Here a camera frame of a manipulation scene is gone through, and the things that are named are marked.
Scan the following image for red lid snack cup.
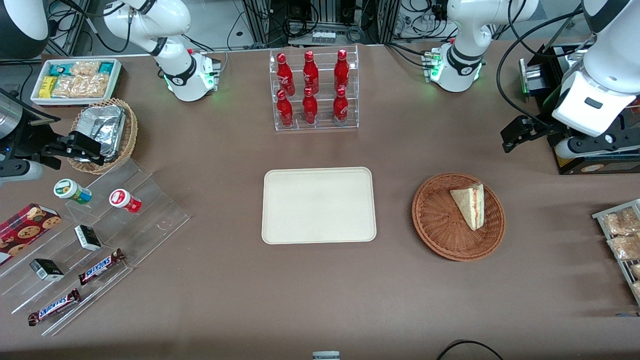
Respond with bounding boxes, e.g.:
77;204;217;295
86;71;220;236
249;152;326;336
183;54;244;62
109;188;143;214

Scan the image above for clear cracker bag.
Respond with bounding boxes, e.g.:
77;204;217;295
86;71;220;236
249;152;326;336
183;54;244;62
51;74;110;99
70;61;102;79

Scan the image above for cream rectangular serving tray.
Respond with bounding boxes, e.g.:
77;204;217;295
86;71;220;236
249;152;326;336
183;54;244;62
261;167;377;245

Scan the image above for clear acrylic stepped display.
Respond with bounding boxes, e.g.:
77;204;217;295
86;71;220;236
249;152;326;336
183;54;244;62
0;157;191;337

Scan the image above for red cola bottle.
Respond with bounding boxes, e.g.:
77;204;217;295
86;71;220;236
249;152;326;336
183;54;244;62
302;87;319;125
334;48;350;93
276;89;294;128
333;85;349;124
276;53;295;96
303;50;320;95

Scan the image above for red plaid cookie box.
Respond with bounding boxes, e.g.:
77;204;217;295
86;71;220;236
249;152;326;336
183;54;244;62
0;202;63;267

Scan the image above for black food warmer cabinet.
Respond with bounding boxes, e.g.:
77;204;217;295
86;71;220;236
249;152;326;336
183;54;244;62
519;42;640;176

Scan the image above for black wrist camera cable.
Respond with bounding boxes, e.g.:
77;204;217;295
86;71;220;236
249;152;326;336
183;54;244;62
496;5;588;132

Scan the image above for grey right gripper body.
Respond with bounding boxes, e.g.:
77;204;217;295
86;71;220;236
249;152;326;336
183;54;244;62
0;90;62;169

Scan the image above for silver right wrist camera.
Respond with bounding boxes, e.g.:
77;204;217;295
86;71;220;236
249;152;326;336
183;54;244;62
0;160;45;184

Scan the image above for grey wire snack tray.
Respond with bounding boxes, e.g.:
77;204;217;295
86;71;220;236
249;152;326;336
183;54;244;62
591;198;640;307

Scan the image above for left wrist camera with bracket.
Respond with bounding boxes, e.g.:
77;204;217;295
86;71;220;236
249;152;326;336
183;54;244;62
555;114;640;161

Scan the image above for Snickers chocolate bar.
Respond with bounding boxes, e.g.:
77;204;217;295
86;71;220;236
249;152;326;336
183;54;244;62
27;288;82;327
77;248;126;286

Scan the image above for small black white box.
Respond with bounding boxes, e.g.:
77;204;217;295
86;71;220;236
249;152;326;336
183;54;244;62
73;224;103;252
29;258;65;282

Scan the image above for silver foil wrapped packet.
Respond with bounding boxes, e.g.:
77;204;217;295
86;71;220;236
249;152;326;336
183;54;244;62
76;104;127;162

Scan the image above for aluminium frame rack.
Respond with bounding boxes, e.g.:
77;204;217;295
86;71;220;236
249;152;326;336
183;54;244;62
242;0;402;49

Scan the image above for brown round wicker basket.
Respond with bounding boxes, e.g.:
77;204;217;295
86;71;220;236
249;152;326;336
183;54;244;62
411;172;506;262

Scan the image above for green lid snack cup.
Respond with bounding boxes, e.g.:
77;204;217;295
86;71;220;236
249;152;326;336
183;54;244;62
53;178;93;205

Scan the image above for white rectangular snack bin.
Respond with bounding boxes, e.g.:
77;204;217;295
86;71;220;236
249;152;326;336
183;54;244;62
30;58;123;107

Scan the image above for triangular sandwich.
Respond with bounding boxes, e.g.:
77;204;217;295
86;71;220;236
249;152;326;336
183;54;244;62
449;183;486;232

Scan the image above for tan oval wicker basket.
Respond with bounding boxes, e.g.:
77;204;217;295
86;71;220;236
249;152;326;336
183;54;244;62
67;98;139;175

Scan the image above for black looped table cable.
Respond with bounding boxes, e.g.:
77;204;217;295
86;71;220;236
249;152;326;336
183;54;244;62
436;339;504;360

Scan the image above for clear acrylic bottle rack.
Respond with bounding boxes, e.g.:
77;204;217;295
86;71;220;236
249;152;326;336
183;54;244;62
269;45;360;132

